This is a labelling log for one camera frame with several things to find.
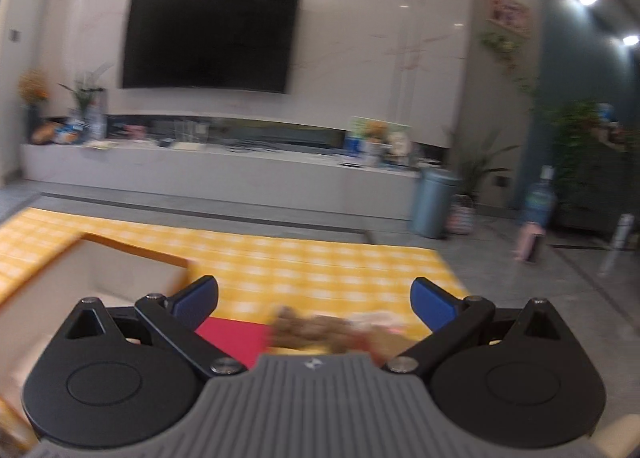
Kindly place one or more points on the black wall television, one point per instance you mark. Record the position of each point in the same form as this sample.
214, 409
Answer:
210, 38

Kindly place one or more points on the hanging green vine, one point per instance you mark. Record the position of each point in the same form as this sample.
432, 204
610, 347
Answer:
505, 51

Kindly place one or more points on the green picture board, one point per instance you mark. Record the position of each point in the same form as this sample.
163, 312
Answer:
357, 126

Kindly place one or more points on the pink striped basket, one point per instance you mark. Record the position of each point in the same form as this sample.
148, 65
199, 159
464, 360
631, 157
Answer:
461, 218

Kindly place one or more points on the brown knitted toy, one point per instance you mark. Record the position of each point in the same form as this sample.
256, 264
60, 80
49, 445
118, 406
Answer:
310, 330

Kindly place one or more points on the blue water jug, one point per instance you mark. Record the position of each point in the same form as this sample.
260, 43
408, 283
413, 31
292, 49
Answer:
539, 203

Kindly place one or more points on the green plant in glass vase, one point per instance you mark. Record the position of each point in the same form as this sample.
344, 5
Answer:
85, 98

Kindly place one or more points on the brown teddy bear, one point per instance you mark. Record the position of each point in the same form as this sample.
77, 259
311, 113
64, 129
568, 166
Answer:
377, 131

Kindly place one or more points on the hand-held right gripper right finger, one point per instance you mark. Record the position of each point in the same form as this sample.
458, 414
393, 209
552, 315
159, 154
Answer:
432, 304

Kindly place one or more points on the orange cardboard box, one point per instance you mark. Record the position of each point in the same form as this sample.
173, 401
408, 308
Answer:
100, 270

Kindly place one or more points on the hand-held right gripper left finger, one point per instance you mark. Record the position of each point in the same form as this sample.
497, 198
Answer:
194, 303

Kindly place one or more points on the orange flowers in vase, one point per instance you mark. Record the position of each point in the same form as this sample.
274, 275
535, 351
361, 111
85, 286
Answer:
34, 88

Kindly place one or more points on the snack packages on cabinet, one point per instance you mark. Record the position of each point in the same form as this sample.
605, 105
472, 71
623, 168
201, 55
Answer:
57, 133

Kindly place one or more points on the pink white knitted toy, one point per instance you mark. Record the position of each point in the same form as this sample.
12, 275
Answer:
375, 322

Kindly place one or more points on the red cloth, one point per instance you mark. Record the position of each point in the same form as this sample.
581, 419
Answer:
232, 340

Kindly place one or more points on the white television cabinet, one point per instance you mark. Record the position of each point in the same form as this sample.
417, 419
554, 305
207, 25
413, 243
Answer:
225, 178

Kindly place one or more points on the dark cabinet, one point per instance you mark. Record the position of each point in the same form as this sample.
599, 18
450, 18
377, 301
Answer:
600, 188

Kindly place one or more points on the grey-blue trash can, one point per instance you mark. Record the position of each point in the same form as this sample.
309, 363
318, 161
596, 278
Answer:
432, 203

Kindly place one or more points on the framed wall picture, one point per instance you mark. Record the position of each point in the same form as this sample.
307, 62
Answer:
510, 13

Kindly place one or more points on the bushy green plant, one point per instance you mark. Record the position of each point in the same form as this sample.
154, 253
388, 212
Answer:
575, 138

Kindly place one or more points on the potted long-leaf plant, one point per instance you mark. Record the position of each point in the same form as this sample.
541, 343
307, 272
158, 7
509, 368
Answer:
475, 168

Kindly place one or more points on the yellow checked tablecloth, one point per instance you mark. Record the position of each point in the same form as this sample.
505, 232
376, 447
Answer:
300, 268

